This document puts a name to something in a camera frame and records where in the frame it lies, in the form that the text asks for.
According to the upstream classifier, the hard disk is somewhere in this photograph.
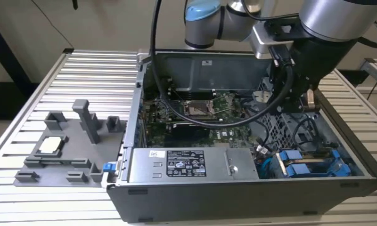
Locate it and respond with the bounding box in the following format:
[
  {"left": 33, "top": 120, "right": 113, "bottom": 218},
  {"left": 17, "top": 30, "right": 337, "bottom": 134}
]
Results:
[{"left": 277, "top": 148, "right": 349, "bottom": 167}]

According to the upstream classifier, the blue disk carrier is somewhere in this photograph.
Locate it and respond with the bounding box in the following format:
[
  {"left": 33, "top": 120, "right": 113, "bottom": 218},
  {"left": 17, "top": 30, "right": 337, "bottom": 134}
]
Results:
[{"left": 285, "top": 163, "right": 353, "bottom": 178}]

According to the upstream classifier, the perforated metal drive cage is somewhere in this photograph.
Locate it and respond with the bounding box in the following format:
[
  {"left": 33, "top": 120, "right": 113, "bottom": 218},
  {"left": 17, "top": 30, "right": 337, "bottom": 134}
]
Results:
[{"left": 244, "top": 90, "right": 321, "bottom": 151}]

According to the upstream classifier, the green motherboard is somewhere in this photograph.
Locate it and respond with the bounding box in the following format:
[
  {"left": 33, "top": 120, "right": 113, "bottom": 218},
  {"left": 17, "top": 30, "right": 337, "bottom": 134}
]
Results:
[{"left": 142, "top": 90, "right": 261, "bottom": 149}]

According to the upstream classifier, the CPU socket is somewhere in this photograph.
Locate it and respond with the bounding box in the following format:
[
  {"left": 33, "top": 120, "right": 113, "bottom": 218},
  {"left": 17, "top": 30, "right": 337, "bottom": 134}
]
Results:
[{"left": 181, "top": 100, "right": 222, "bottom": 117}]

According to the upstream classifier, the black graphics card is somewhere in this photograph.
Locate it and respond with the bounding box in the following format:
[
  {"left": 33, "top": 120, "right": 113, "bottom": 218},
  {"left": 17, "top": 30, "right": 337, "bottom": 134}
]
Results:
[{"left": 165, "top": 121, "right": 220, "bottom": 148}]

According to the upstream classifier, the silver power supply unit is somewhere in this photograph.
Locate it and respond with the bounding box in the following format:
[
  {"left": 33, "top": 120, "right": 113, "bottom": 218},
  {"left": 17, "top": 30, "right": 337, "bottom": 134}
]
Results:
[{"left": 126, "top": 147, "right": 260, "bottom": 183}]

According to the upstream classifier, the black open PC case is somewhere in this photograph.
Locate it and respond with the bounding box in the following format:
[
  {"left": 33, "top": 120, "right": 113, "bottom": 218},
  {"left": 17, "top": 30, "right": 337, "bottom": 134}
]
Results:
[{"left": 105, "top": 48, "right": 377, "bottom": 224}]

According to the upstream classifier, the blue case latch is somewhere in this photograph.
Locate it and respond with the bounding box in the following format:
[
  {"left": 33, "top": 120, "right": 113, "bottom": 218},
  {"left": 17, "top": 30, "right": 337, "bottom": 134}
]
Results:
[{"left": 101, "top": 161, "right": 117, "bottom": 175}]

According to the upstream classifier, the grey parts rack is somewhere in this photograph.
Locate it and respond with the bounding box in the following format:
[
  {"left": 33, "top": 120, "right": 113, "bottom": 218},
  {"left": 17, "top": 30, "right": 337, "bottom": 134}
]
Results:
[{"left": 13, "top": 98, "right": 129, "bottom": 188}]

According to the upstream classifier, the silver CPU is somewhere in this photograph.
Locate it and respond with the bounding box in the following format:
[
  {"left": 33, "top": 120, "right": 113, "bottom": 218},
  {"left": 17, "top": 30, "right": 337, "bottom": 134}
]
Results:
[{"left": 38, "top": 137, "right": 64, "bottom": 154}]

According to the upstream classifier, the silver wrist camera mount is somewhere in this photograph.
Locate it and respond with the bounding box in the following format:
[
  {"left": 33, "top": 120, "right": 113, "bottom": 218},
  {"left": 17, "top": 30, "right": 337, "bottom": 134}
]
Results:
[{"left": 249, "top": 20, "right": 296, "bottom": 61}]

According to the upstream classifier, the aluminium frame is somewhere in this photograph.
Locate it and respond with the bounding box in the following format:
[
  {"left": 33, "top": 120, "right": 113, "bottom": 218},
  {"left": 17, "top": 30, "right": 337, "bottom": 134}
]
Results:
[{"left": 358, "top": 58, "right": 377, "bottom": 95}]

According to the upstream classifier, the black disk wire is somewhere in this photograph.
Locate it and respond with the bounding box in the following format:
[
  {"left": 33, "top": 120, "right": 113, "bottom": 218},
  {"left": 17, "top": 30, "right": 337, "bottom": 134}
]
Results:
[{"left": 242, "top": 101, "right": 318, "bottom": 155}]

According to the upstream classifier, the blue disk wire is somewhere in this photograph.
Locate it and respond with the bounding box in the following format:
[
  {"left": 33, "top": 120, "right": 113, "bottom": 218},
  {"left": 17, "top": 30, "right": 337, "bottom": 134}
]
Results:
[{"left": 258, "top": 155, "right": 273, "bottom": 178}]

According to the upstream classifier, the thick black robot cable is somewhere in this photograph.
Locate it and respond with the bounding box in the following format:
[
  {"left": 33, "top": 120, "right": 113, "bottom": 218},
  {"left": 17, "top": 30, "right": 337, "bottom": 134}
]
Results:
[{"left": 148, "top": 0, "right": 296, "bottom": 129}]

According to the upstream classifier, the thin black wall cable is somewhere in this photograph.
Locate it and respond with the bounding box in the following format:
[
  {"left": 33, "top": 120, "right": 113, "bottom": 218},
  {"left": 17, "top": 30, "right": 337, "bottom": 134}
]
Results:
[{"left": 30, "top": 0, "right": 76, "bottom": 50}]

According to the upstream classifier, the black furniture frame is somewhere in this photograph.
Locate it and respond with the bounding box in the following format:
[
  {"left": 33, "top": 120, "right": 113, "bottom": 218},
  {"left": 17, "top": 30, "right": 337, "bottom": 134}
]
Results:
[{"left": 0, "top": 13, "right": 44, "bottom": 121}]

